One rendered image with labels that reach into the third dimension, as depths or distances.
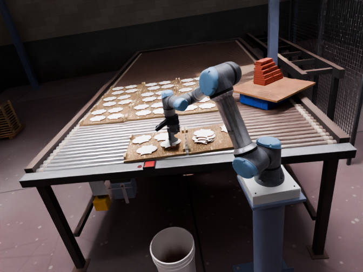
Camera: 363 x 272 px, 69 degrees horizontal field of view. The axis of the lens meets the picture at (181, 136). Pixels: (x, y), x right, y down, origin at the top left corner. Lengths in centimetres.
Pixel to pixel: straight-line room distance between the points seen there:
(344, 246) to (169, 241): 131
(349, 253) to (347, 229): 23
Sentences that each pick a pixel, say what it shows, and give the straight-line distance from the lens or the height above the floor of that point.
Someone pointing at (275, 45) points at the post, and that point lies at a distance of 348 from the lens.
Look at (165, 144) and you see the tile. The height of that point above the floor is 97.
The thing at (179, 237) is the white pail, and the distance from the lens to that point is 208.
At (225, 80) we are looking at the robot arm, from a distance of 120.
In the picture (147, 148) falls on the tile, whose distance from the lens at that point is 181.
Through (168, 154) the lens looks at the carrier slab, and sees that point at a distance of 172.
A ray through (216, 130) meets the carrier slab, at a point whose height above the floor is 94.
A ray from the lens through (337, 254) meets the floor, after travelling 242.
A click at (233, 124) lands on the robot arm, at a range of 121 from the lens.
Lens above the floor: 182
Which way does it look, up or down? 28 degrees down
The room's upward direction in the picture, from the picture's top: 9 degrees counter-clockwise
